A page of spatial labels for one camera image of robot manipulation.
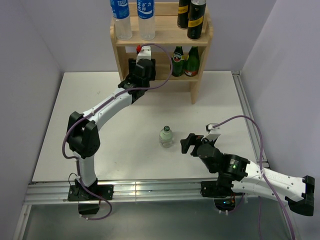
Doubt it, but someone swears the clear glass bottle green cap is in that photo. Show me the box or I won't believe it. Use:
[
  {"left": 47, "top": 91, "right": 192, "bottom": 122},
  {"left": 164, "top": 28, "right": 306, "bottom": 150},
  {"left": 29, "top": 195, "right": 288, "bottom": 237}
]
[{"left": 159, "top": 125, "right": 173, "bottom": 148}]

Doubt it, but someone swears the clear water bottle blue label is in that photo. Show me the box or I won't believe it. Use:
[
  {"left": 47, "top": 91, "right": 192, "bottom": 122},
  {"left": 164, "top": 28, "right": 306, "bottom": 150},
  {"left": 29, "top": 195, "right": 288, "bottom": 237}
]
[{"left": 109, "top": 0, "right": 132, "bottom": 41}]

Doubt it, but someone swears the black can yellow label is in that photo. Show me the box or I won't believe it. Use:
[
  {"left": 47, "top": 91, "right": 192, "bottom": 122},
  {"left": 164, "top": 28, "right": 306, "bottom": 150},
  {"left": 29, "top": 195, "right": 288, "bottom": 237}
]
[{"left": 177, "top": 0, "right": 191, "bottom": 29}]

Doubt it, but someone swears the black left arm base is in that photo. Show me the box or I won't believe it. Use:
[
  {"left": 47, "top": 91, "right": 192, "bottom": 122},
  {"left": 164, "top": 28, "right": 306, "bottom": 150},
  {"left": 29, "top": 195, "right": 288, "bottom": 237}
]
[{"left": 67, "top": 184, "right": 114, "bottom": 217}]

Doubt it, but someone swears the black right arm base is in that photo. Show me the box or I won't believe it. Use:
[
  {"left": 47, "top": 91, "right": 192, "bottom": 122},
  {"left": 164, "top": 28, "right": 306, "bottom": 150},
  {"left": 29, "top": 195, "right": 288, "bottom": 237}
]
[{"left": 200, "top": 180, "right": 245, "bottom": 216}]

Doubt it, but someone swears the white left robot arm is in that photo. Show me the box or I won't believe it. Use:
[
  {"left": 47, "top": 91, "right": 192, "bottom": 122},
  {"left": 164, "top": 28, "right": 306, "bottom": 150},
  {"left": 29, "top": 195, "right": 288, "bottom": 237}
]
[{"left": 64, "top": 58, "right": 156, "bottom": 197}]

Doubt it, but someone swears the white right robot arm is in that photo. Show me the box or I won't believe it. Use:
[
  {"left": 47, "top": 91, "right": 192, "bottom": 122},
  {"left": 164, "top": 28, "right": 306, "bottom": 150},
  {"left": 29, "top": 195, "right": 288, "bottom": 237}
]
[{"left": 180, "top": 123, "right": 315, "bottom": 217}]

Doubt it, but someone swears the wooden shelf unit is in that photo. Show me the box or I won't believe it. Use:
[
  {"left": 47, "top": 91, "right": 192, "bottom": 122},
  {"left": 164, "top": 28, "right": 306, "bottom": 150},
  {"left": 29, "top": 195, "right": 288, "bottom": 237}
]
[{"left": 110, "top": 2, "right": 214, "bottom": 104}]

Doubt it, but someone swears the green glass bottle red label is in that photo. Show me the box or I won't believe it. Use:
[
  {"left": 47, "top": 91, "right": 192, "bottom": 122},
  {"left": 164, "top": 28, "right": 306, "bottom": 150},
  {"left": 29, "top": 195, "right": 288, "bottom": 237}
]
[{"left": 171, "top": 46, "right": 185, "bottom": 77}]

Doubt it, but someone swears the dark green bottle yellow label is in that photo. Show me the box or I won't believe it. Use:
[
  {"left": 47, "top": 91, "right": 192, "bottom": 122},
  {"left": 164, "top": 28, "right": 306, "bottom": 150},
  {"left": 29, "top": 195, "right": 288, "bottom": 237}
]
[{"left": 184, "top": 46, "right": 200, "bottom": 77}]

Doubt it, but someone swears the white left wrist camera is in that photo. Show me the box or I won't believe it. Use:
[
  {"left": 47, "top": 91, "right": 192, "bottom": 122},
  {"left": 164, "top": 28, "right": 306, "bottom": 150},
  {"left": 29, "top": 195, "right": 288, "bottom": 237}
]
[{"left": 136, "top": 45, "right": 152, "bottom": 63}]

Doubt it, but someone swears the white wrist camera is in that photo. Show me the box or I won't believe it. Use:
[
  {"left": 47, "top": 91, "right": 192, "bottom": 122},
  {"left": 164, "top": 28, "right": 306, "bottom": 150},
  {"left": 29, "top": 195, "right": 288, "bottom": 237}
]
[
  {"left": 204, "top": 123, "right": 221, "bottom": 142},
  {"left": 136, "top": 45, "right": 152, "bottom": 63}
]

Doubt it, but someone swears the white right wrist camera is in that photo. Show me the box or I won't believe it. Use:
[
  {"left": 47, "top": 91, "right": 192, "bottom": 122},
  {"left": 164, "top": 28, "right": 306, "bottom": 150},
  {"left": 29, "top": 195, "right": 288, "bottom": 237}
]
[{"left": 204, "top": 123, "right": 221, "bottom": 142}]

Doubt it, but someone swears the aluminium rail frame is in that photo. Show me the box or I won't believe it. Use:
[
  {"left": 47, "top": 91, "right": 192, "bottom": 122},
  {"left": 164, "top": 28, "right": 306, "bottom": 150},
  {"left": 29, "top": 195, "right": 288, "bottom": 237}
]
[{"left": 12, "top": 70, "right": 301, "bottom": 240}]

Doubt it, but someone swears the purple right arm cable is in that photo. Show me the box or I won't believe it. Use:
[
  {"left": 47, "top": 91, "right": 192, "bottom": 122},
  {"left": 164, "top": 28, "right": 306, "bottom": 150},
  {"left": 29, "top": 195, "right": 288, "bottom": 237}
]
[{"left": 213, "top": 115, "right": 297, "bottom": 240}]

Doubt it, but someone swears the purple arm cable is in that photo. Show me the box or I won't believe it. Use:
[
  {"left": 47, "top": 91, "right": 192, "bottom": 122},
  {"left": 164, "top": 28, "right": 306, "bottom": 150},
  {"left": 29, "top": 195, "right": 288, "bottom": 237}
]
[
  {"left": 213, "top": 115, "right": 297, "bottom": 240},
  {"left": 61, "top": 43, "right": 174, "bottom": 221}
]

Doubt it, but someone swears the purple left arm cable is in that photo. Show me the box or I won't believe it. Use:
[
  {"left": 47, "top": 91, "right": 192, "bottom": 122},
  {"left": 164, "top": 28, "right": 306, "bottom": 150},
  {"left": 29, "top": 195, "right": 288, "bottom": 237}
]
[{"left": 61, "top": 43, "right": 174, "bottom": 221}]

